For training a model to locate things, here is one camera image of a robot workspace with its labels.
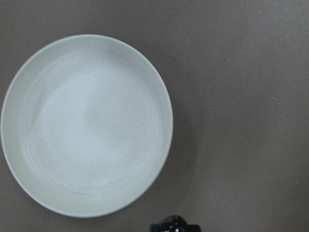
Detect dark red cherries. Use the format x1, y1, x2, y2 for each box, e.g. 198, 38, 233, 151
159, 215, 188, 232

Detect cream round plate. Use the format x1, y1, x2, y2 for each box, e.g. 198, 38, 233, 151
0, 34, 173, 218

